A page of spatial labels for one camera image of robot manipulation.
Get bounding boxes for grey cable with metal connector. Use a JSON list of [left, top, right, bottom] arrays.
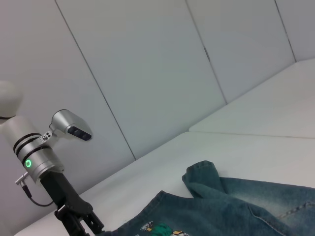
[[14, 180, 54, 207]]

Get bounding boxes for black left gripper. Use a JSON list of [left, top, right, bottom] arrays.
[[38, 170, 105, 236]]

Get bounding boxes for blue denim shorts with print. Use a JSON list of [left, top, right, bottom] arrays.
[[115, 160, 315, 236]]

